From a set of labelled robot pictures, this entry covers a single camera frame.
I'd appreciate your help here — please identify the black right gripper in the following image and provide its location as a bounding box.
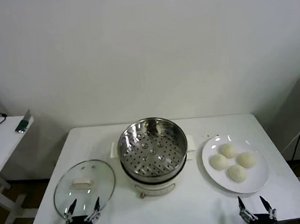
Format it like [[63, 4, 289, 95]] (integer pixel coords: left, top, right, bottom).
[[237, 193, 279, 224]]

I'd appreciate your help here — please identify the glass lid with cream handle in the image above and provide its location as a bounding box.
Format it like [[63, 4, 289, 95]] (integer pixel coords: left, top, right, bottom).
[[50, 157, 119, 221]]

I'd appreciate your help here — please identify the white steamed baozi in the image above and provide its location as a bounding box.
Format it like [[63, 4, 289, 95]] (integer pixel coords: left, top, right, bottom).
[[226, 163, 249, 184], [236, 151, 257, 169], [208, 153, 229, 171], [219, 143, 238, 160]]

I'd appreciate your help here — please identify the perforated steel steamer basket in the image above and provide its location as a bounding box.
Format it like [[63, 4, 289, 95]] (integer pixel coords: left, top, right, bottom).
[[115, 114, 191, 186]]

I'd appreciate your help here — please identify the white round plate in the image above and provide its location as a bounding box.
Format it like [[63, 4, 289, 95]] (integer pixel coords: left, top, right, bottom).
[[200, 131, 272, 197]]

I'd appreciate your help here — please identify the cream electric cooker pot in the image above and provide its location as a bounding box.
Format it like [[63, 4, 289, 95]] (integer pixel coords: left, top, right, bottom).
[[108, 134, 201, 201]]

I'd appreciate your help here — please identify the white side table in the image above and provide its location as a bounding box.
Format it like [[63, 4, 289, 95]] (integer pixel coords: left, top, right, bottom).
[[0, 114, 42, 224]]

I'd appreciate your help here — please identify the green and grey tool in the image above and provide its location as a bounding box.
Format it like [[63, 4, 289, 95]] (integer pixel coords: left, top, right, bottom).
[[14, 109, 35, 134]]

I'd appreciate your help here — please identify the thin black hanging cable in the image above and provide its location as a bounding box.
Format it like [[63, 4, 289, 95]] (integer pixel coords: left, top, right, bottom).
[[289, 128, 300, 170]]

